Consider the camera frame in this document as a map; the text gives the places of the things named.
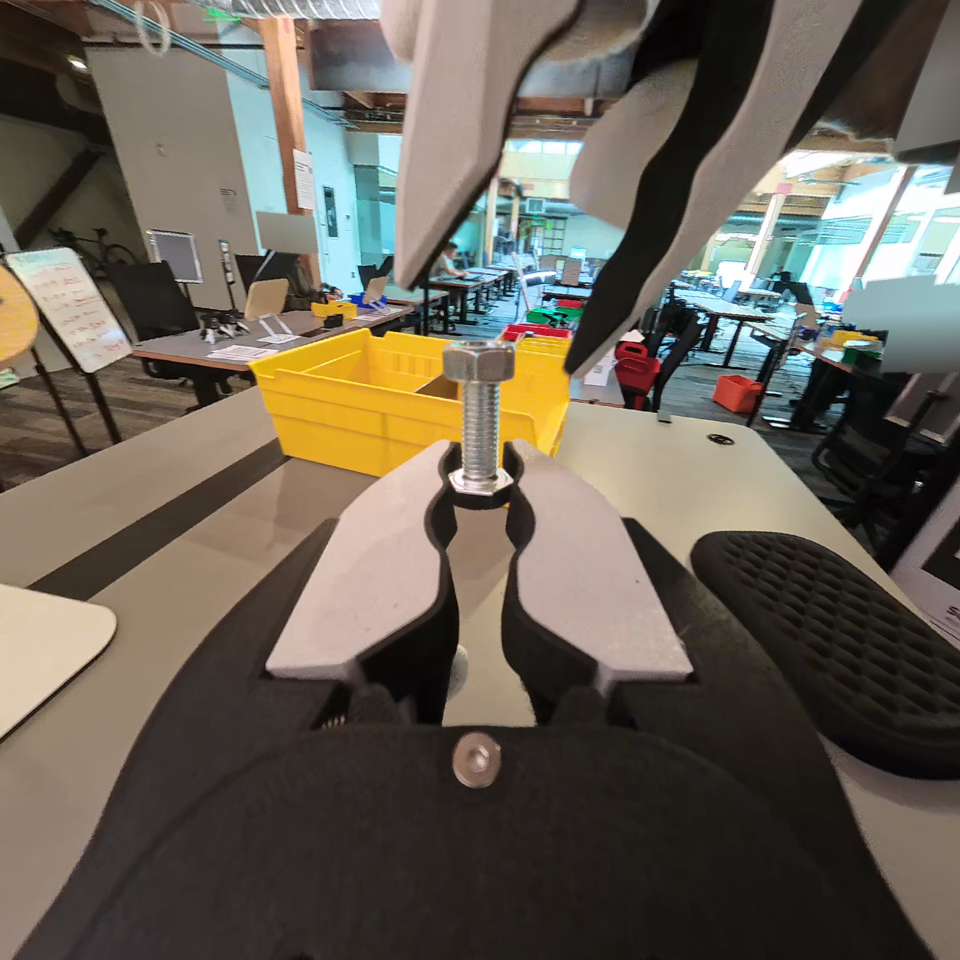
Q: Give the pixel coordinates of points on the background office desk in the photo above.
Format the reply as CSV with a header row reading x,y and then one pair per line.
x,y
255,345

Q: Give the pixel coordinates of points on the red bin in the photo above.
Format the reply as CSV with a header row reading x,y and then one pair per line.
x,y
738,393

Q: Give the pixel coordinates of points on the wooden document stand white base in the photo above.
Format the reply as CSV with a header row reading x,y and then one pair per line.
x,y
45,653

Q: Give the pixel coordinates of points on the black framed sign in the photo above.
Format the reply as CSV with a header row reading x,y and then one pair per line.
x,y
938,578

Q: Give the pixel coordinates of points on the white paper floor sign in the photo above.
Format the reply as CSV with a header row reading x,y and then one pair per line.
x,y
68,308

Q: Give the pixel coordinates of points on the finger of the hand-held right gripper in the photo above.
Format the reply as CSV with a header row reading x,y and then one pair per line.
x,y
780,75
465,105

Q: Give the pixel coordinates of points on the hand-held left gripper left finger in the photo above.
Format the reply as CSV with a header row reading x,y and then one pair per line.
x,y
368,585

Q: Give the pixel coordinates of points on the yellow plastic bin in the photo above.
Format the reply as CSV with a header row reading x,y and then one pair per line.
x,y
345,420

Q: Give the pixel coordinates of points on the silver hex nut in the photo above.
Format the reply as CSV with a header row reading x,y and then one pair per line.
x,y
482,480

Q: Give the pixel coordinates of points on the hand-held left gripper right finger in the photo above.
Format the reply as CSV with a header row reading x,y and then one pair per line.
x,y
593,585

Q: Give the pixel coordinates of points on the silver hex bolt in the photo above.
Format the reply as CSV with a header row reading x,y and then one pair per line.
x,y
479,363

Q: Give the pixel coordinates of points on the person's right hand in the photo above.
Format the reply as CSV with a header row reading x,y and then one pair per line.
x,y
630,150

